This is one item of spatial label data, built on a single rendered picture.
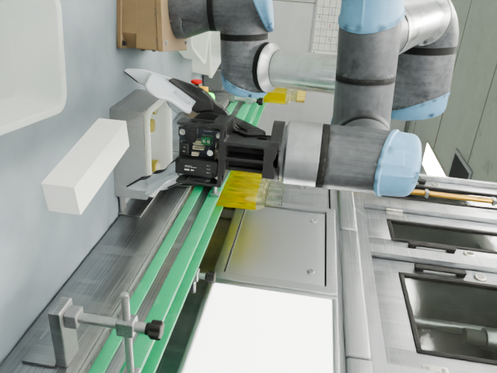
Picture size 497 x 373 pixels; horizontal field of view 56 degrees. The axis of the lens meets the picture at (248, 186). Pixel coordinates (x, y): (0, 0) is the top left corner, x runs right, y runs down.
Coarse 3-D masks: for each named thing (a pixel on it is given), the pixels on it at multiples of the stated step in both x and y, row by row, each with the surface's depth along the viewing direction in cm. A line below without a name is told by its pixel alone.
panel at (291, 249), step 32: (256, 224) 152; (288, 224) 153; (320, 224) 154; (224, 256) 134; (256, 256) 136; (288, 256) 137; (320, 256) 138; (256, 288) 122; (288, 288) 123; (320, 288) 123
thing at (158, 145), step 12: (156, 108) 107; (168, 108) 118; (144, 120) 104; (156, 120) 120; (168, 120) 120; (144, 132) 105; (156, 132) 121; (168, 132) 121; (156, 144) 123; (168, 144) 123; (156, 156) 124; (168, 156) 124; (156, 192) 115
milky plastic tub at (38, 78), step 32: (0, 0) 64; (32, 0) 65; (0, 32) 65; (32, 32) 67; (0, 64) 65; (32, 64) 68; (64, 64) 69; (0, 96) 66; (32, 96) 69; (64, 96) 70; (0, 128) 56
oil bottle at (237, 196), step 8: (232, 184) 142; (224, 192) 139; (232, 192) 138; (240, 192) 138; (248, 192) 138; (256, 192) 138; (264, 192) 140; (224, 200) 140; (232, 200) 139; (240, 200) 139; (248, 200) 139; (256, 200) 138; (264, 200) 139; (240, 208) 140; (248, 208) 140; (256, 208) 139
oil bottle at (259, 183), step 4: (232, 176) 147; (236, 176) 147; (240, 176) 148; (228, 180) 144; (232, 180) 145; (236, 180) 145; (240, 180) 145; (244, 180) 145; (248, 180) 145; (252, 180) 146; (256, 180) 146; (260, 180) 146; (264, 180) 147; (240, 184) 143; (244, 184) 143; (248, 184) 143; (252, 184) 143; (256, 184) 143; (260, 184) 143; (264, 184) 144; (264, 188) 143
